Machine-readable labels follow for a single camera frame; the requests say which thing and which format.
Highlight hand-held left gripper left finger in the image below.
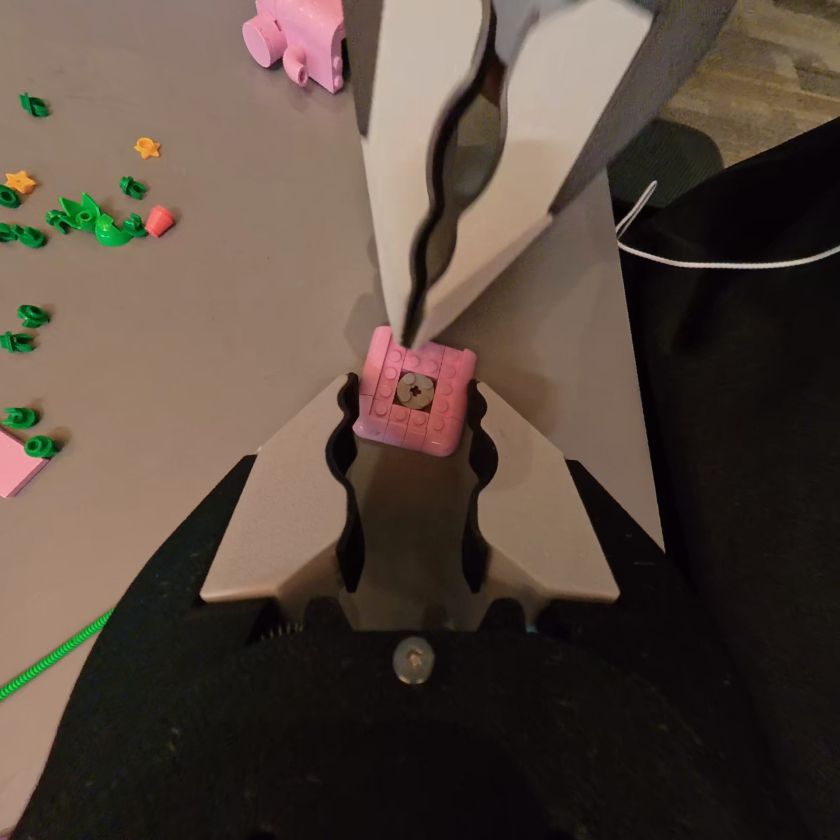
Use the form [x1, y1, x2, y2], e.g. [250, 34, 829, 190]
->
[200, 373, 365, 611]

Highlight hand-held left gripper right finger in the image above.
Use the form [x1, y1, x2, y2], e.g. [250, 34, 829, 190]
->
[462, 381, 620, 608]

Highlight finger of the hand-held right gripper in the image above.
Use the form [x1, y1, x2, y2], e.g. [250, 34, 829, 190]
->
[357, 0, 494, 347]
[403, 0, 655, 347]

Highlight grey round tile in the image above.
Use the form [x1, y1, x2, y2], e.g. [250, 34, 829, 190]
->
[397, 372, 435, 411]

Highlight large pink toothed block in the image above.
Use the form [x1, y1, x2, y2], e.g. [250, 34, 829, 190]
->
[243, 0, 347, 94]

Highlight person's black jacket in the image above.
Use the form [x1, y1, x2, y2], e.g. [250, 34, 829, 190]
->
[607, 118, 840, 840]

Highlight green stick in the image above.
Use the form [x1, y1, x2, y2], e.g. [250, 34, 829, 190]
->
[0, 607, 116, 702]

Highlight large pink smooth tile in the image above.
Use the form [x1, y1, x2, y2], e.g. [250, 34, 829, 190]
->
[0, 427, 50, 498]

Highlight scattered small green clips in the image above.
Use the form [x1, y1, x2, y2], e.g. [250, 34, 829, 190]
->
[0, 92, 148, 459]

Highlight green spiky leaf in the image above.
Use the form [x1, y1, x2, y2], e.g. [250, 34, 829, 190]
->
[58, 193, 102, 231]

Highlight white cable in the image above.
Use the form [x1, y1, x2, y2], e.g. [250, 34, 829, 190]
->
[616, 180, 840, 269]

